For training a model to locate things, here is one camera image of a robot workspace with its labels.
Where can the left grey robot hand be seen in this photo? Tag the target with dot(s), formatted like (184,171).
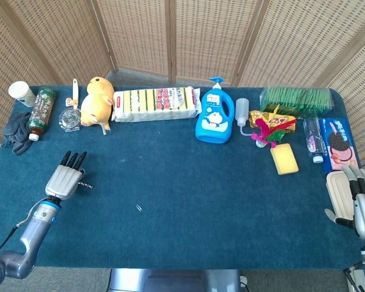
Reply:
(62,182)

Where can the silver metal chain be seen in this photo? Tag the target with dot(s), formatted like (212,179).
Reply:
(86,184)

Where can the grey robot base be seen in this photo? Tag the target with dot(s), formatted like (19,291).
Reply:
(173,281)

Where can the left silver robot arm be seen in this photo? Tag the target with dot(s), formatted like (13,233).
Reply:
(33,228)

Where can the beige lunch box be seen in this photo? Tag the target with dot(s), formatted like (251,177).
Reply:
(340,194)

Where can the dark grey glove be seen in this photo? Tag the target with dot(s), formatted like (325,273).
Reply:
(16,130)

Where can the green tea bottle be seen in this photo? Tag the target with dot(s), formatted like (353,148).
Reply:
(42,112)

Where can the blue pink cookie box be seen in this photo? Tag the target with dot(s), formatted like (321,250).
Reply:
(339,143)

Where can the small metal paper clip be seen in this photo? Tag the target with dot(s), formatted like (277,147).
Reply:
(138,208)

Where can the yellow plush toy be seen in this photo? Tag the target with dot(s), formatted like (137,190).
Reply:
(95,103)

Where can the clear plastic water bottle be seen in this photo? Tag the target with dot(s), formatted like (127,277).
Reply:
(314,140)

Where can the yellow cleaning sponge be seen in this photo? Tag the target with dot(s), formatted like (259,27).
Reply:
(284,158)

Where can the white paper cup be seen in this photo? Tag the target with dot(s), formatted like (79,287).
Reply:
(21,92)

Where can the packaged yellow sponge multipack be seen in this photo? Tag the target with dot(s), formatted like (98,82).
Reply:
(155,105)

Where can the blue table cloth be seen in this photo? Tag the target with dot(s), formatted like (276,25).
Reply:
(185,188)

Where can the gold snack bag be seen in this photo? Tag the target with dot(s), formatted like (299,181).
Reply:
(280,121)

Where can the colourful feather shuttlecock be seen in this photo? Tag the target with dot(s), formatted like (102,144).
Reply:
(264,134)

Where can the clear box of green items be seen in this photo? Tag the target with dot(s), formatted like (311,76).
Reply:
(295,98)

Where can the translucent squeeze wash bottle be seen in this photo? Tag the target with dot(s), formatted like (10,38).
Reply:
(242,109)

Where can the blue detergent pump bottle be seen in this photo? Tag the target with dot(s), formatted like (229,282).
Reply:
(214,118)

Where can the woven rattan folding screen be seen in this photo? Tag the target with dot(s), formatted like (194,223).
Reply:
(210,36)

